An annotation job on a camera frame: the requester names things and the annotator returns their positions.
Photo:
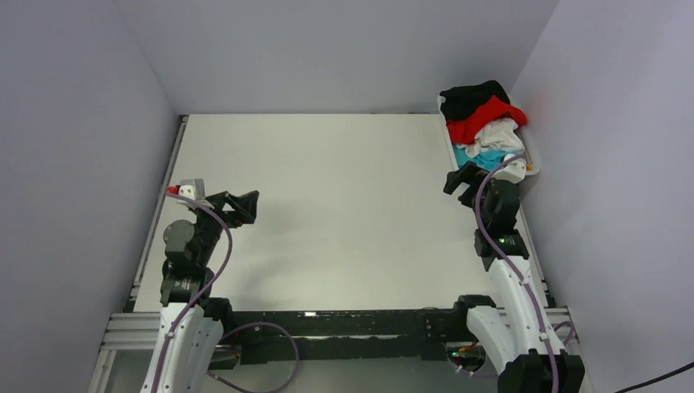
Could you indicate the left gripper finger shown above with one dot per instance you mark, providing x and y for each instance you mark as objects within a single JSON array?
[
  {"x": 244, "y": 207},
  {"x": 222, "y": 203}
]

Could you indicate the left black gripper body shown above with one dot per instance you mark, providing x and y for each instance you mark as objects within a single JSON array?
[{"x": 209, "y": 224}]

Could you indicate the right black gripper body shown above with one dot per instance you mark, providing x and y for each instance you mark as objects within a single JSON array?
[{"x": 478, "y": 181}]

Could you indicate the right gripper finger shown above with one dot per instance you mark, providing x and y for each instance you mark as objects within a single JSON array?
[
  {"x": 463, "y": 175},
  {"x": 468, "y": 197}
]

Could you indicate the red t shirt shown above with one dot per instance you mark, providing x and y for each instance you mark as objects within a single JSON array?
[{"x": 464, "y": 131}]

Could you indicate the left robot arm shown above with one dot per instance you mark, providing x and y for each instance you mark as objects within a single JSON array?
[{"x": 191, "y": 321}]

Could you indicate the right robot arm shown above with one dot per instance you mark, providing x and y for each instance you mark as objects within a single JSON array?
[{"x": 518, "y": 338}]

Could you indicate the turquoise t shirt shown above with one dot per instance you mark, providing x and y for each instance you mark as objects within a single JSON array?
[{"x": 485, "y": 160}]

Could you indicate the white t shirt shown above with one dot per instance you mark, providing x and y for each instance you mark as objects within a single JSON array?
[{"x": 498, "y": 135}]

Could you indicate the white laundry basket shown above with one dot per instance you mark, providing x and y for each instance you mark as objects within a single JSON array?
[{"x": 531, "y": 155}]

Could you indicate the black t shirt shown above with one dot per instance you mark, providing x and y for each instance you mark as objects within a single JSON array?
[{"x": 462, "y": 101}]

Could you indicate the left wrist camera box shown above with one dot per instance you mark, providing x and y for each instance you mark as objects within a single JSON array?
[{"x": 190, "y": 188}]

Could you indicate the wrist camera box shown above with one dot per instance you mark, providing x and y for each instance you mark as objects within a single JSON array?
[
  {"x": 513, "y": 172},
  {"x": 190, "y": 188}
]

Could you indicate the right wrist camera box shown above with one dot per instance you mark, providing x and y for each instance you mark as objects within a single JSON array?
[{"x": 513, "y": 172}]

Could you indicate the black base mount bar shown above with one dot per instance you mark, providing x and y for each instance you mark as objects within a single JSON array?
[{"x": 428, "y": 334}]

